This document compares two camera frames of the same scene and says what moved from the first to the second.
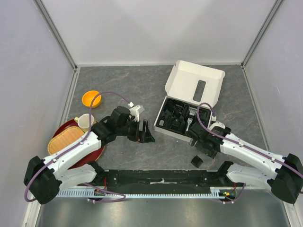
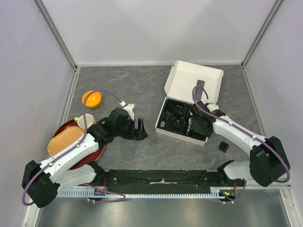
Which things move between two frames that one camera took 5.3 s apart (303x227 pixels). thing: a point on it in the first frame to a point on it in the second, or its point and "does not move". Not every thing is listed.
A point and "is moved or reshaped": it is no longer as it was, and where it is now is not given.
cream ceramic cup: [84, 122] does not move
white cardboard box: [210, 117] is moved or reshaped
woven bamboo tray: [63, 137] does not move
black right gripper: [211, 154] to [194, 125]
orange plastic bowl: [87, 96] does not move
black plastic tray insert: [177, 116] does not move
